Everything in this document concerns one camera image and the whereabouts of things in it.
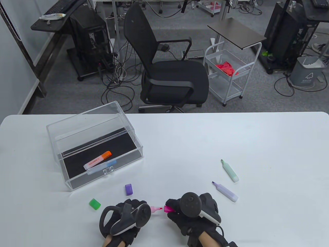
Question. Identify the person's left hand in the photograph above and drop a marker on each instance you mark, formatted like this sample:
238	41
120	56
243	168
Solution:
129	236

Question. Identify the person's right hand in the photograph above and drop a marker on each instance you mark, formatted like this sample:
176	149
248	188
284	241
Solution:
180	223

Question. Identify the pink highlighter cap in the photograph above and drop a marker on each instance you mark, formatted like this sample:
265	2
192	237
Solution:
168	209

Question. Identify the pink highlighter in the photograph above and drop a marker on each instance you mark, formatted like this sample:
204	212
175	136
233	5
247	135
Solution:
154	209

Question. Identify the purple highlighter cap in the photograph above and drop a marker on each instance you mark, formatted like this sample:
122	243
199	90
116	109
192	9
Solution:
128	189

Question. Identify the green highlighter cap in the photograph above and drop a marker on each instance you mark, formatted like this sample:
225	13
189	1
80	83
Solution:
94	204

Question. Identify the purple highlighter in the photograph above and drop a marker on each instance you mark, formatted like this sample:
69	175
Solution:
227	193

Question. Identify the green highlighter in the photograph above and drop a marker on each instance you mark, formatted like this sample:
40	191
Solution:
230	171

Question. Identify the blue highlighter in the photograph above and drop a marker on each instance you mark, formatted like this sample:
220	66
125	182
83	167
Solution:
99	170

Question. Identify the orange highlighter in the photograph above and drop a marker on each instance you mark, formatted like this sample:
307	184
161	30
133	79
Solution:
93	162

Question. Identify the clear acrylic drawer box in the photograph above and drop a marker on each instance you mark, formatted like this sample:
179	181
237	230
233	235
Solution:
84	123

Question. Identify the person's right forearm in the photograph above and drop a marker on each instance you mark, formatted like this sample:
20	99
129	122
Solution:
208	239

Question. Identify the person's left forearm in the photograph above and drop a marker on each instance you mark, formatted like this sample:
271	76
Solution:
109	241

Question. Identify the black and white controller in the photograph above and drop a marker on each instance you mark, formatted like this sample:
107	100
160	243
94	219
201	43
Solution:
141	214
190	204

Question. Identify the white rolling cart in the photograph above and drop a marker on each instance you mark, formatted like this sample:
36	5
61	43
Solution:
226	88

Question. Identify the black office chair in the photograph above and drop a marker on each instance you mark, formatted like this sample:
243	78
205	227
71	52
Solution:
174	77

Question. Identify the red cloth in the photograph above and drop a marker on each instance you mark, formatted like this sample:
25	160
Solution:
226	68

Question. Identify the black power adapter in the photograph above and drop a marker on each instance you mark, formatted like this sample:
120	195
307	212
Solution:
164	47

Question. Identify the small green plant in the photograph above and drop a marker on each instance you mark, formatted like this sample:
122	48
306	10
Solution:
264	53

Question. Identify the gray trash bin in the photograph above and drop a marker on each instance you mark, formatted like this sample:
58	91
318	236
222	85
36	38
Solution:
302	76

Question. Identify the dark brown side table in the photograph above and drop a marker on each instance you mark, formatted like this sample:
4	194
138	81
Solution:
236	33

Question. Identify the black computer tower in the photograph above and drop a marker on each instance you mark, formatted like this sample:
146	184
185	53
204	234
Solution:
86	38
280	31

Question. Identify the small white cart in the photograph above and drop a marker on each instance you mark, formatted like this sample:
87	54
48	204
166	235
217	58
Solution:
210	7

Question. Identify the white tube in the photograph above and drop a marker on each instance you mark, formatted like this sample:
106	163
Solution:
51	16

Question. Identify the black keyboard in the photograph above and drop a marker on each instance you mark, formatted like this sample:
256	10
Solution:
59	6
320	3

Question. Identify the black metal frame post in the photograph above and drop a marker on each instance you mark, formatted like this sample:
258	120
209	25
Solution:
27	61

